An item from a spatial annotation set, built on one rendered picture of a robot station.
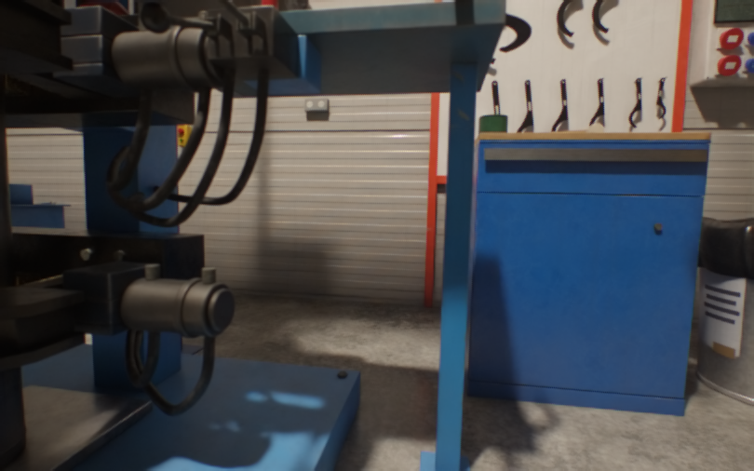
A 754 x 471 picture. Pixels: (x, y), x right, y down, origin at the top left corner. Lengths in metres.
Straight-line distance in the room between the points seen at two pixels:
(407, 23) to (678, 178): 1.06
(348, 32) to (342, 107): 1.91
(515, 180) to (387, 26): 0.76
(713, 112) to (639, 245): 1.66
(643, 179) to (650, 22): 1.62
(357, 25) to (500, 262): 0.91
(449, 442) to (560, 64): 2.27
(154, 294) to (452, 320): 0.64
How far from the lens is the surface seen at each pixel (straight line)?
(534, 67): 2.70
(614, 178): 1.46
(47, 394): 1.43
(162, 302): 0.81
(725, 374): 1.99
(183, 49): 0.79
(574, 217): 1.42
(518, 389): 1.52
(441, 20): 0.79
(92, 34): 0.89
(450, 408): 1.02
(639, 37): 2.93
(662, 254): 1.54
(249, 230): 2.88
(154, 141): 1.31
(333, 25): 0.81
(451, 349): 0.96
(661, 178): 1.52
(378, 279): 2.62
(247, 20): 0.69
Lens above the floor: 0.69
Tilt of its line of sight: 5 degrees down
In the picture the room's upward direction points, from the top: 1 degrees clockwise
